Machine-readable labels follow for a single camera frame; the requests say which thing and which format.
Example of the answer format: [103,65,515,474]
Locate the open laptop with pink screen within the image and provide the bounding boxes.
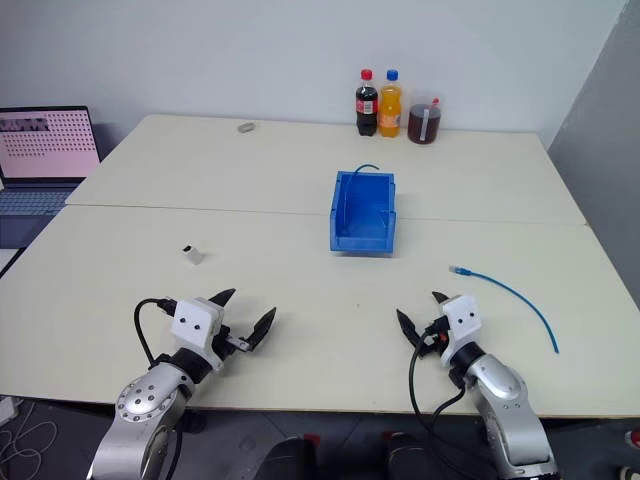
[0,105,103,250]

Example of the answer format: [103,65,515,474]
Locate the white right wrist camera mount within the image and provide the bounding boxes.
[439,294,484,369]

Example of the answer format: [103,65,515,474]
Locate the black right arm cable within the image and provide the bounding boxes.
[408,329,501,480]

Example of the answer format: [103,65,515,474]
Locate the white stirrer with red tip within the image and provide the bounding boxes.
[421,96,442,143]

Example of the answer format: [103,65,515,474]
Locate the cola bottle with red cap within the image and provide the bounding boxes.
[354,68,380,138]

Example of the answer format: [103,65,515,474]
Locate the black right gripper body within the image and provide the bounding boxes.
[416,315,450,359]

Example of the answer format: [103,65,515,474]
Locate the clear jar of dark liquid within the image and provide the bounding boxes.
[406,92,445,147]

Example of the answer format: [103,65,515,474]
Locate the white cables on floor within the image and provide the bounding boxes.
[0,399,60,480]

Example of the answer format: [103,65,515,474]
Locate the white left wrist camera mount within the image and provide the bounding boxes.
[171,296,227,372]

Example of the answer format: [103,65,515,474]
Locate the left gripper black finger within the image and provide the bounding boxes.
[207,287,238,310]
[246,306,278,354]

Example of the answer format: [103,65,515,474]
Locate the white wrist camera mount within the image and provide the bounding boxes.
[171,296,227,372]
[439,294,484,369]

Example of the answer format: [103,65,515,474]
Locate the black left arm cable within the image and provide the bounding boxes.
[132,297,177,369]

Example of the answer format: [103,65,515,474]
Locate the blue ethernet cable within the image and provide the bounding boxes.
[448,264,562,355]

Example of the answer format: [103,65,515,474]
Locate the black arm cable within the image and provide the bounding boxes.
[408,329,501,480]
[132,297,177,369]

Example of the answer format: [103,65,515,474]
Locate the dark rounded shape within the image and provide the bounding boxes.
[382,431,454,480]
[261,435,321,480]

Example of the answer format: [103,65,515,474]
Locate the small white cube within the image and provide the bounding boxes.
[181,243,207,267]

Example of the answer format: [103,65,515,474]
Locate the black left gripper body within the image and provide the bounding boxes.
[211,309,252,361]

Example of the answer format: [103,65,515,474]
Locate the orange soda bottle blue cap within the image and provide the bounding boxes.
[378,69,403,139]

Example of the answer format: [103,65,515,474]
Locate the thin blue cable piece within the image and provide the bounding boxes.
[339,162,382,234]

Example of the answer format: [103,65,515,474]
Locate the blue plastic storage bin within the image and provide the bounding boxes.
[328,170,399,259]

